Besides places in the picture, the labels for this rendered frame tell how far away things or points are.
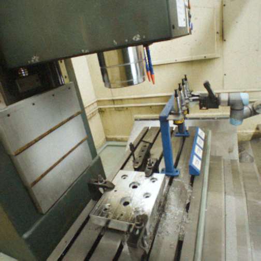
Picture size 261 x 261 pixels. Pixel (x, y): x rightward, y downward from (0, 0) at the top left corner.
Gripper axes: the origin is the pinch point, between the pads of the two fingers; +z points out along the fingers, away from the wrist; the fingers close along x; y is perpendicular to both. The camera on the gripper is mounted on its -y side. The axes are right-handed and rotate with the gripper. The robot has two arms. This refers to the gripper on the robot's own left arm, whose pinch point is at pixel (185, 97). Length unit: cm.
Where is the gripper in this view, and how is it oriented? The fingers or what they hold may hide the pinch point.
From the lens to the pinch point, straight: 129.3
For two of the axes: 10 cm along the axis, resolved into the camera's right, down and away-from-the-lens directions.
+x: 3.6, -4.4, 8.2
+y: 1.4, 9.0, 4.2
